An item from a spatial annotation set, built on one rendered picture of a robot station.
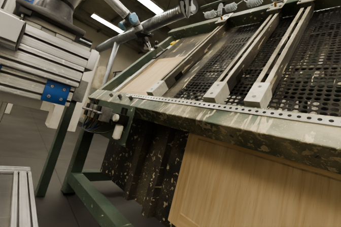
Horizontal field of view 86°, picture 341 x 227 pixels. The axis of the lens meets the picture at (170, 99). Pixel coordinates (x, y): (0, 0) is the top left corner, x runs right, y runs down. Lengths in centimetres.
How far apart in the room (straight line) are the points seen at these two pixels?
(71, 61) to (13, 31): 22
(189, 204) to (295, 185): 51
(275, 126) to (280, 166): 26
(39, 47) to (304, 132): 93
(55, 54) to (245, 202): 99
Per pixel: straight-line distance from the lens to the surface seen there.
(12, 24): 74
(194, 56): 142
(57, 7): 91
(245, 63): 109
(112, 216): 127
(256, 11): 180
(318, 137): 65
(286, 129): 67
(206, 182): 103
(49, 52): 86
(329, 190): 89
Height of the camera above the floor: 76
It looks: 8 degrees up
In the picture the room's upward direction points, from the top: 15 degrees clockwise
